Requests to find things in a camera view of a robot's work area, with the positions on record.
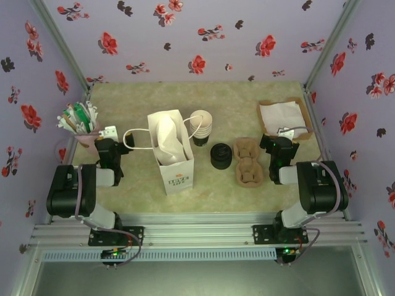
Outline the stack of pulp cup carriers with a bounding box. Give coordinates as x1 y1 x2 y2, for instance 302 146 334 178
231 137 265 189

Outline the white printed paper bag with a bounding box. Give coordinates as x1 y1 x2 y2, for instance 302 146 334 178
123 109 205 195

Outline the pink straw holder cup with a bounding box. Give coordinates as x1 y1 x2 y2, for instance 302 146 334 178
75 123 102 157

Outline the white wrapped straw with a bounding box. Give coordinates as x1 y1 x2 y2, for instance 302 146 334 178
86 101 99 125
56 115 77 134

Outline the green wrapped straw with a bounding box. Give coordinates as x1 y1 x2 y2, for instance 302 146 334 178
75 103 92 132
64 106 91 133

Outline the stack of black lids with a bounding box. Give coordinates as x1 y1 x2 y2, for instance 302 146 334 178
210 142 233 170

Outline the brown cardboard napkin box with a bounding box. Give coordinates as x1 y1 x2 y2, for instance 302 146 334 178
256 97 314 141

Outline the stack of paper cups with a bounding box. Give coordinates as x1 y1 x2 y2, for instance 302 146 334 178
189 110 214 147

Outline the black controller board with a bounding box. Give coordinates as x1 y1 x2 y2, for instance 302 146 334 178
275 246 302 265
101 249 120 266

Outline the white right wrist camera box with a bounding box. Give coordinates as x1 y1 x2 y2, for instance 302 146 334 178
276 126 294 139

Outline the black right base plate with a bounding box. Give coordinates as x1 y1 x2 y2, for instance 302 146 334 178
252 224 309 246

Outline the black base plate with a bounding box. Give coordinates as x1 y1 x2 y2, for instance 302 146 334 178
252 224 309 246
88 226 145 247

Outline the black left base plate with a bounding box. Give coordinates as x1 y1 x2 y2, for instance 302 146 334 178
88 226 145 247

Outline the aluminium front rail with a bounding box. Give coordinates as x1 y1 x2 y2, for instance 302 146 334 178
29 212 368 247

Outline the aluminium corner post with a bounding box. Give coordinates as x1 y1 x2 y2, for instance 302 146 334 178
29 0 92 92
304 0 362 89

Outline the white slotted cable duct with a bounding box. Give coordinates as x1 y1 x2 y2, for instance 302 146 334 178
41 249 277 261

